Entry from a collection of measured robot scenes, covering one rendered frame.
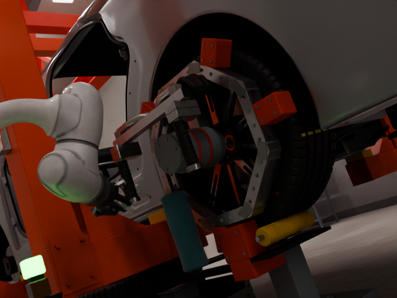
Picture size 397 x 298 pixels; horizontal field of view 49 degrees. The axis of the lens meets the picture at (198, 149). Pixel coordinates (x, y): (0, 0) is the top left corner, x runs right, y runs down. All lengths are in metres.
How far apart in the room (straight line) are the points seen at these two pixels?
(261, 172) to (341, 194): 6.11
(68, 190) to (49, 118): 0.18
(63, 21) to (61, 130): 4.33
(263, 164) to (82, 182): 0.54
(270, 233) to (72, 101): 0.69
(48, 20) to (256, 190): 4.24
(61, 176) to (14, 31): 1.00
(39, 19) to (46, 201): 3.78
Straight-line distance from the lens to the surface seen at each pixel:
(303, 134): 1.33
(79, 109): 1.06
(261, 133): 1.28
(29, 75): 1.80
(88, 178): 1.03
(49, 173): 0.99
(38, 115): 1.07
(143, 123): 1.37
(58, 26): 5.28
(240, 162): 1.49
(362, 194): 7.18
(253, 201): 1.34
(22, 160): 1.65
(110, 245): 1.68
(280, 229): 1.39
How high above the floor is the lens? 0.59
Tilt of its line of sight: 10 degrees up
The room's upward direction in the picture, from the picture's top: 20 degrees counter-clockwise
